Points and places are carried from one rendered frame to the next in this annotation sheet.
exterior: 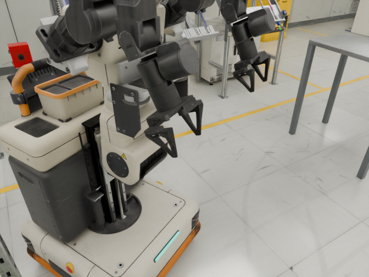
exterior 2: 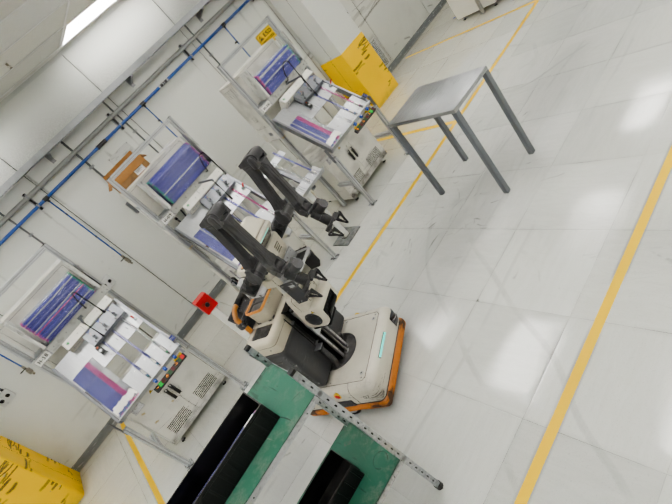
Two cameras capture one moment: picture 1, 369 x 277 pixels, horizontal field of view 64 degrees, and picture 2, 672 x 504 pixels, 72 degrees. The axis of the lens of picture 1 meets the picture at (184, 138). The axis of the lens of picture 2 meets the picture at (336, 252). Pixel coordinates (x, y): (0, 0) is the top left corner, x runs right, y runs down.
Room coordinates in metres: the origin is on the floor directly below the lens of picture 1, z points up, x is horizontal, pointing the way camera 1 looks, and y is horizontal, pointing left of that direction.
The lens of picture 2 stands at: (-1.32, -0.47, 2.08)
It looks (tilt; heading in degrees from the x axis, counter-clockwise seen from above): 27 degrees down; 9
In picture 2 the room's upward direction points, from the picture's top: 45 degrees counter-clockwise
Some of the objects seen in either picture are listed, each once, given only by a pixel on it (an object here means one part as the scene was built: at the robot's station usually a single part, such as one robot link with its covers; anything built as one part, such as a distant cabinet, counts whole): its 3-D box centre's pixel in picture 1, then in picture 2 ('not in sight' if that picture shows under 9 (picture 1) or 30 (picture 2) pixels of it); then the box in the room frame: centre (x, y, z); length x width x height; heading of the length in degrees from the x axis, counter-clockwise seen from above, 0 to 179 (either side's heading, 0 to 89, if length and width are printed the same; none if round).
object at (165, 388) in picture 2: not in sight; (145, 369); (2.04, 1.96, 0.66); 1.01 x 0.73 x 1.31; 31
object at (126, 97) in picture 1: (150, 88); (297, 272); (0.88, 0.11, 0.99); 0.28 x 0.16 x 0.22; 147
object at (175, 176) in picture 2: not in sight; (178, 173); (2.85, 0.70, 1.52); 0.51 x 0.13 x 0.27; 121
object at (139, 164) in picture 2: not in sight; (136, 161); (3.05, 0.95, 1.82); 0.68 x 0.30 x 0.20; 121
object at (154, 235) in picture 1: (116, 227); (350, 360); (1.03, 0.35, 0.16); 0.67 x 0.64 x 0.25; 57
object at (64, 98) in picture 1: (72, 94); (265, 302); (1.10, 0.45, 0.87); 0.23 x 0.15 x 0.11; 147
